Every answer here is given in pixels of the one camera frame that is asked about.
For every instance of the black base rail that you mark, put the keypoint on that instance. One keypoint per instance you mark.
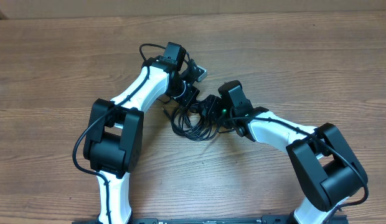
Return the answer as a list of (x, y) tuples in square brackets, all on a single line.
[(266, 219)]

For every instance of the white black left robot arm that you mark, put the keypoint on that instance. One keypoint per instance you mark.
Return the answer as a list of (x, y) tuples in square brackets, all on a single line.
[(114, 136)]

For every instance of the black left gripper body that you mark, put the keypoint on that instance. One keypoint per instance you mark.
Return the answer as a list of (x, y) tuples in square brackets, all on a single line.
[(186, 98)]

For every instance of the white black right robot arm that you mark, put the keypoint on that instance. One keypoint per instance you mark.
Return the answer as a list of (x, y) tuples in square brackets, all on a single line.
[(330, 175)]

